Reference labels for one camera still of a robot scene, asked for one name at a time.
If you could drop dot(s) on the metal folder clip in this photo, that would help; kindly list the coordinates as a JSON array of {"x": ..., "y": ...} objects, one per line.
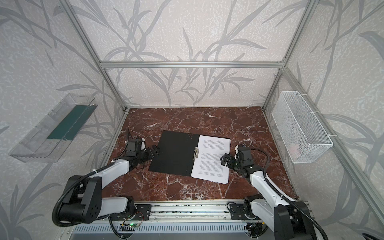
[{"x": 196, "y": 153}]

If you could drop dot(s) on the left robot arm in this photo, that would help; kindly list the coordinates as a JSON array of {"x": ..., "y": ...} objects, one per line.
[{"x": 82, "y": 202}]

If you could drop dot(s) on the aluminium front rail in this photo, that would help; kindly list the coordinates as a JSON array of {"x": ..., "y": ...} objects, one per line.
[{"x": 186, "y": 211}]

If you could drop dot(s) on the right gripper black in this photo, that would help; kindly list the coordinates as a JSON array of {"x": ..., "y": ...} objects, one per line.
[{"x": 231, "y": 161}]

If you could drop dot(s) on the white wire mesh basket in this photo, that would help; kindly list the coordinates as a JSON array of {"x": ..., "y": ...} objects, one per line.
[{"x": 303, "y": 135}]

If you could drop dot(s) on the folder white cover black inside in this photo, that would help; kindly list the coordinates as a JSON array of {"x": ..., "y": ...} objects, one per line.
[{"x": 176, "y": 154}]

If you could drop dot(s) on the printed sheet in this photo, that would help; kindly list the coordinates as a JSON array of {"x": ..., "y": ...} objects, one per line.
[{"x": 207, "y": 164}]

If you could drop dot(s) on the aluminium frame horizontal bar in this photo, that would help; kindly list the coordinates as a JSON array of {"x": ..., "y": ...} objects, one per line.
[{"x": 125, "y": 64}]

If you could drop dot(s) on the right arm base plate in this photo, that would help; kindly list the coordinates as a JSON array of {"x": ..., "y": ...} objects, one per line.
[{"x": 237, "y": 211}]

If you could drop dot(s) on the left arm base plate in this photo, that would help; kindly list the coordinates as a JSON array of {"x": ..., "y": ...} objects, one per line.
[{"x": 140, "y": 212}]

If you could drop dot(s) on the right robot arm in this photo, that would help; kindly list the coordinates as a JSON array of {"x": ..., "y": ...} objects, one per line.
[{"x": 271, "y": 209}]

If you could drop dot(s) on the clear plastic wall tray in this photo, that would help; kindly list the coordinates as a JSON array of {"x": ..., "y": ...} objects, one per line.
[{"x": 48, "y": 140}]

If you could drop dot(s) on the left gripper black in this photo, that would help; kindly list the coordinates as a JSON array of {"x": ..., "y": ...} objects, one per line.
[{"x": 147, "y": 154}]

